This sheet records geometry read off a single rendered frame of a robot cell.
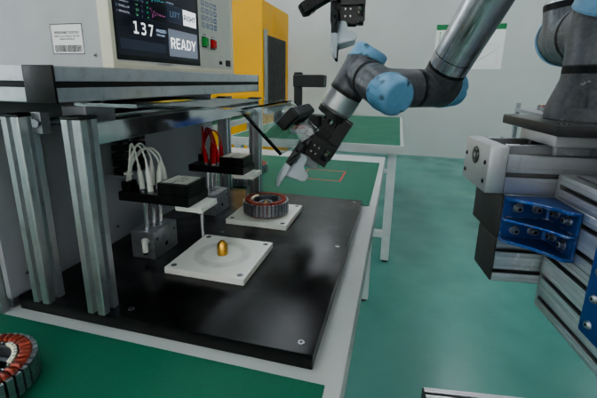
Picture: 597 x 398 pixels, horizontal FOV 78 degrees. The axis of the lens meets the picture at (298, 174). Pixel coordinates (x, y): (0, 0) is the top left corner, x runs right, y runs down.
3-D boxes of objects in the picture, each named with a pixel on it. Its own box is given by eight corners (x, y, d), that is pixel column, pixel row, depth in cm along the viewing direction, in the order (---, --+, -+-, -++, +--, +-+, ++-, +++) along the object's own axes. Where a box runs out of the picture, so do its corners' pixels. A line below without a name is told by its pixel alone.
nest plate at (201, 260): (273, 248, 75) (273, 242, 75) (243, 286, 61) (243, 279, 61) (206, 239, 79) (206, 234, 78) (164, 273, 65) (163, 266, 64)
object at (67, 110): (116, 124, 61) (114, 99, 60) (88, 129, 55) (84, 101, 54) (94, 123, 62) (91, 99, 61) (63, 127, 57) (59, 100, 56)
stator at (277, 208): (294, 206, 96) (294, 193, 95) (279, 221, 85) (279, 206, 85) (254, 202, 99) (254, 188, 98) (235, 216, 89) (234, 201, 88)
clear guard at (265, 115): (319, 132, 71) (320, 100, 69) (282, 155, 48) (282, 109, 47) (170, 124, 79) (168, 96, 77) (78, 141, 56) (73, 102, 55)
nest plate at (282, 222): (302, 209, 98) (302, 204, 97) (286, 230, 84) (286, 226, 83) (250, 203, 101) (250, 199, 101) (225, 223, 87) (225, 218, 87)
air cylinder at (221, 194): (228, 206, 99) (228, 187, 98) (216, 216, 92) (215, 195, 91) (211, 204, 100) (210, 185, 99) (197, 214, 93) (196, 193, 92)
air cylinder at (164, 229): (178, 243, 76) (176, 218, 75) (155, 259, 69) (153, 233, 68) (156, 241, 78) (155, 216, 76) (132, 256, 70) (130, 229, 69)
